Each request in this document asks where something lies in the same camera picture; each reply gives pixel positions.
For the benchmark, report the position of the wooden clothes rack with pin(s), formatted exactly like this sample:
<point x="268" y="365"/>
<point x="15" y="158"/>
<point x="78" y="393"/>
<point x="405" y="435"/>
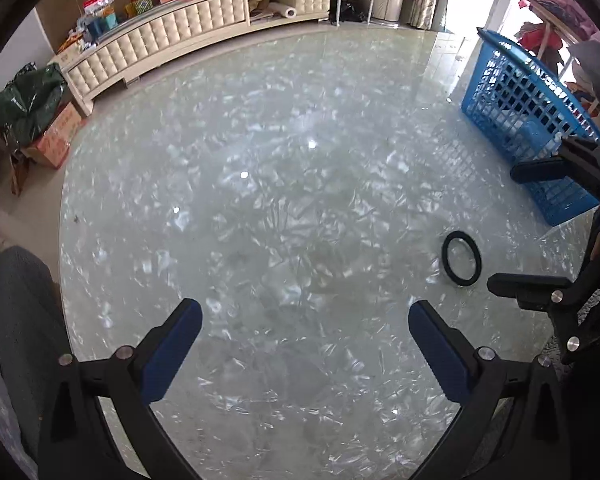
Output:
<point x="545" y="17"/>

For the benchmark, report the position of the red packets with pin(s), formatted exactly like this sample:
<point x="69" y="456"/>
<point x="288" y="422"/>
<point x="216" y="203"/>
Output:
<point x="100" y="4"/>

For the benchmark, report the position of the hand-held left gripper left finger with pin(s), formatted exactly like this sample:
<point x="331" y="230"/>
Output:
<point x="175" y="340"/>

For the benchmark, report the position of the paper towel roll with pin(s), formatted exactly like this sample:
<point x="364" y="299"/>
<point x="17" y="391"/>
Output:
<point x="285" y="10"/>

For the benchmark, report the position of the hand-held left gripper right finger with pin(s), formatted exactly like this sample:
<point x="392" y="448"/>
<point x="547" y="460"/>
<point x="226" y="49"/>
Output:
<point x="440" y="355"/>

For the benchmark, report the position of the green bag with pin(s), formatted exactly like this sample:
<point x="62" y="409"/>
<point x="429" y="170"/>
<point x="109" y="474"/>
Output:
<point x="25" y="105"/>

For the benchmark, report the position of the cardboard box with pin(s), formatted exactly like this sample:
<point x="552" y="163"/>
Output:
<point x="55" y="140"/>

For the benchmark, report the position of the grey chair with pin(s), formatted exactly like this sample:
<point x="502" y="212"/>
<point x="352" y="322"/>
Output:
<point x="30" y="330"/>

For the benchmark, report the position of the black bag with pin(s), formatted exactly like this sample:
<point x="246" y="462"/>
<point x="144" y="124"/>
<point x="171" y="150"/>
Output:
<point x="352" y="12"/>

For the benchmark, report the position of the cream tufted cabinet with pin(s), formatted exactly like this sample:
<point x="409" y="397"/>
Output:
<point x="180" y="35"/>

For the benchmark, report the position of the blue plastic basket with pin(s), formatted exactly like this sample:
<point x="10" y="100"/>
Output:
<point x="500" y="100"/>

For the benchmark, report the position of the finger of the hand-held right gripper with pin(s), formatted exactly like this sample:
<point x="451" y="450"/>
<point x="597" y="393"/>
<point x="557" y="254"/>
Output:
<point x="540" y="170"/>
<point x="525" y="287"/>

